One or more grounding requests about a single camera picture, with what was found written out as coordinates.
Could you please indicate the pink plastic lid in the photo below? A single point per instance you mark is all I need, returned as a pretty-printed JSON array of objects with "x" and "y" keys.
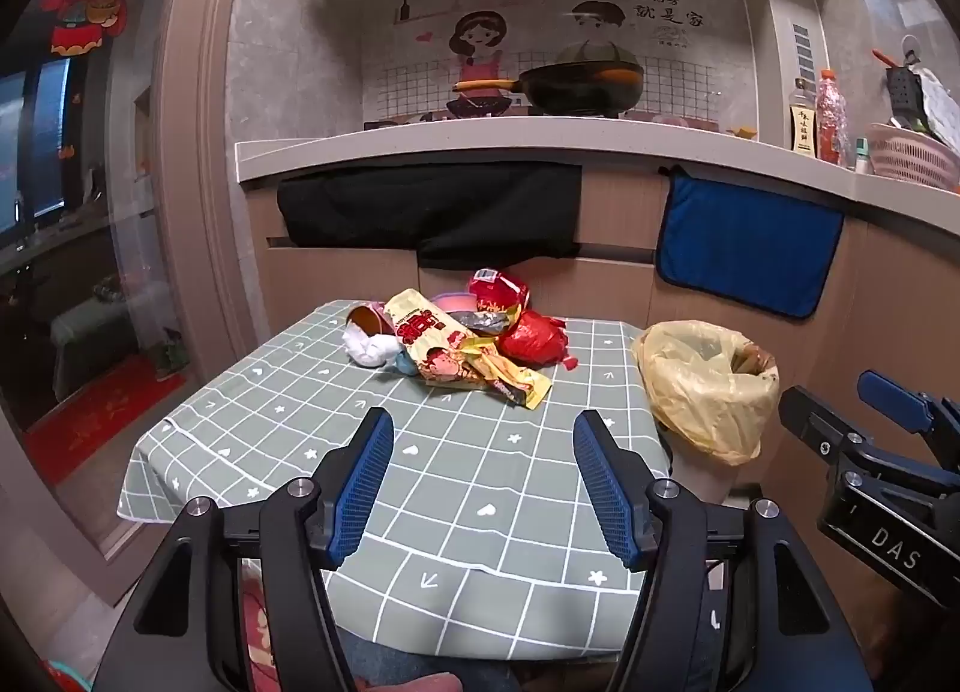
[{"x": 454, "y": 302}]

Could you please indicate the cartoon wall sticker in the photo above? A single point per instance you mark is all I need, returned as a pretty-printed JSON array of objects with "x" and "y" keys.
[{"x": 480, "y": 36}]

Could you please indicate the gold-lined paper cup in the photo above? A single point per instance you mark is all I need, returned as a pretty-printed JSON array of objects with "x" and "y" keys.
[{"x": 367, "y": 317}]

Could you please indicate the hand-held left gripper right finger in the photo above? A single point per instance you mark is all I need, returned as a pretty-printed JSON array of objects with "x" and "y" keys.
[{"x": 607, "y": 489}]

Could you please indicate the red wrapper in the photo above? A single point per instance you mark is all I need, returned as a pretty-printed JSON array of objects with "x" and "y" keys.
[{"x": 532, "y": 343}]

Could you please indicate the blue towel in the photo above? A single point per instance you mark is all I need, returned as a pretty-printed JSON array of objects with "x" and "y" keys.
[{"x": 742, "y": 242}]

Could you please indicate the red floor mat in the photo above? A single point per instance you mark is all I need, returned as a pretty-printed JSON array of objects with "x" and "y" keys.
[{"x": 97, "y": 422}]

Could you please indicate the pink plastic basket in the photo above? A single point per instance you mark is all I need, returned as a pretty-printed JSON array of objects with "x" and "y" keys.
[{"x": 911, "y": 156}]

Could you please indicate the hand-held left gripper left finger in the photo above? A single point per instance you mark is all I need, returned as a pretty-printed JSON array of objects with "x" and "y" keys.
[{"x": 364, "y": 482}]

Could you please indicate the white louvered panel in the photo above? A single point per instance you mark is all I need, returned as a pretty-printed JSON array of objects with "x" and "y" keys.
[{"x": 802, "y": 51}]

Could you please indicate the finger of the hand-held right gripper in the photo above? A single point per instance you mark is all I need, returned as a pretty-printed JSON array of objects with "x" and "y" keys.
[
  {"x": 814, "y": 422},
  {"x": 892, "y": 396}
]

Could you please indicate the white crumpled tissue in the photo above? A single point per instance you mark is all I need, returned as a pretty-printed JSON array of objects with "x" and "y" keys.
[{"x": 371, "y": 349}]

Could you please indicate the gas stove burner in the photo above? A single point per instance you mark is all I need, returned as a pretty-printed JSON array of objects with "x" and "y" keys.
[{"x": 480, "y": 109}]

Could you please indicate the wooden kitchen cabinet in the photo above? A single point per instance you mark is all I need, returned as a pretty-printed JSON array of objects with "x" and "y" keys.
[{"x": 615, "y": 212}]

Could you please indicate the yellow cartoon snack packet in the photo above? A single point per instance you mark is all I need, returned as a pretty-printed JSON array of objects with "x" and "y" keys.
[{"x": 424, "y": 328}]

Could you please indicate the brown sauce bottle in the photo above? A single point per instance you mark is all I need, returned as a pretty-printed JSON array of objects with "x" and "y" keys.
[{"x": 804, "y": 130}]

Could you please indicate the black cloth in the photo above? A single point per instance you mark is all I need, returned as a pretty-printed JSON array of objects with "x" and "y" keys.
[{"x": 427, "y": 212}]

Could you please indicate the black wok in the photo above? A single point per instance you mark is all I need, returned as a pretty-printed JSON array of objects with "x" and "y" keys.
[{"x": 585, "y": 88}]

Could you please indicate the crumpled yellow wrapper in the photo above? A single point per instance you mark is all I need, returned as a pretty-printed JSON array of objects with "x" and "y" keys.
[{"x": 517, "y": 381}]

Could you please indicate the yellow bag-lined waste bin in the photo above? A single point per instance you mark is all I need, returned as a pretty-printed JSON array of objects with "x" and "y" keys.
[{"x": 690, "y": 377}]

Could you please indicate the small white green bottle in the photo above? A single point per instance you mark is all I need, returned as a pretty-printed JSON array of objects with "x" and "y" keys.
[{"x": 862, "y": 158}]

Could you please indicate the black grater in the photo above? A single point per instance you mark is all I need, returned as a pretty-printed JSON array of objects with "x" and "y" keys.
[{"x": 904, "y": 96}]

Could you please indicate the orange-capped drink bottle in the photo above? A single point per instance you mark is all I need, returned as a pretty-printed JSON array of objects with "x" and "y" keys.
[{"x": 831, "y": 122}]

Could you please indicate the red noodle packet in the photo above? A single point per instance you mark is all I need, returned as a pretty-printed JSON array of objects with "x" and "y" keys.
[{"x": 495, "y": 291}]

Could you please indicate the green checked tablecloth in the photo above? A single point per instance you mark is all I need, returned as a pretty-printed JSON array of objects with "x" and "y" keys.
[{"x": 465, "y": 452}]

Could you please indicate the silver foil wrapper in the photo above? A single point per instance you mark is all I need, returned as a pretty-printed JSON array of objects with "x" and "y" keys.
[{"x": 484, "y": 322}]

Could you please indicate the white plastic bag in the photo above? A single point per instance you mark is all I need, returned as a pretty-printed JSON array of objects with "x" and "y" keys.
[{"x": 941, "y": 100}]

